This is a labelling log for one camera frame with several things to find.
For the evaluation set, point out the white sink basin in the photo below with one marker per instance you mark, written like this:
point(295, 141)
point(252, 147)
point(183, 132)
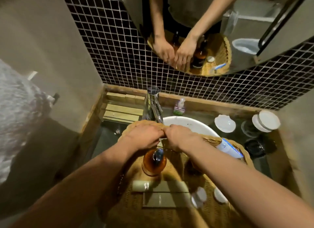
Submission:
point(193, 124)

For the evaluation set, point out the person's left hand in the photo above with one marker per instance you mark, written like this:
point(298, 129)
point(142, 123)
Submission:
point(144, 137)

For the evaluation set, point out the wall mirror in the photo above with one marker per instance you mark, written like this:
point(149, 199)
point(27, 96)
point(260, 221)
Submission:
point(196, 9)

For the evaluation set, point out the white blue sachet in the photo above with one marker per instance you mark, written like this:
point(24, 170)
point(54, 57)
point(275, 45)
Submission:
point(229, 149)

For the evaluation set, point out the white hanging towel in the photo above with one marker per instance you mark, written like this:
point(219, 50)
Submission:
point(17, 117)

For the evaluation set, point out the person's right hand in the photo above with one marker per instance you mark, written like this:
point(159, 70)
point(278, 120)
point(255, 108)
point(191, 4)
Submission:
point(182, 138)

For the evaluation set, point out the white wall socket plate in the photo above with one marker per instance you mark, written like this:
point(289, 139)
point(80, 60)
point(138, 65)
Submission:
point(32, 75)

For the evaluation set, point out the clear hand soap pump bottle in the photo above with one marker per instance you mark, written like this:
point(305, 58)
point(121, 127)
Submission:
point(179, 108)

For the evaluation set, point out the glass tumbler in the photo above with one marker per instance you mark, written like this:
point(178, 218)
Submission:
point(255, 148)
point(247, 129)

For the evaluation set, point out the small white round jars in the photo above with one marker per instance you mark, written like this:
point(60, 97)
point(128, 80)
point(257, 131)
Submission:
point(198, 198)

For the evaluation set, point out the woven wicker basket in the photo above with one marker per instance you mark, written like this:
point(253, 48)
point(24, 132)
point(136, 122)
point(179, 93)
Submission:
point(159, 218)

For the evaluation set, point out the person's right forearm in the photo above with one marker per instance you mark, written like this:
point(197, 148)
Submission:
point(245, 181)

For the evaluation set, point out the person's left forearm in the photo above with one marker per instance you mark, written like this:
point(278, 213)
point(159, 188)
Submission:
point(73, 186)

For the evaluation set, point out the white round cup lid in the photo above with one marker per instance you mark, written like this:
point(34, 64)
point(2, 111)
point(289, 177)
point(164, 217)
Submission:
point(269, 119)
point(258, 124)

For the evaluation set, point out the chrome sink faucet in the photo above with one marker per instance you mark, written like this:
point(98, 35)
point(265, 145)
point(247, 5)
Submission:
point(153, 105)

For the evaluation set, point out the white scalloped soap dish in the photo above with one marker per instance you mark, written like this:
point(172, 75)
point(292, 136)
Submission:
point(225, 123)

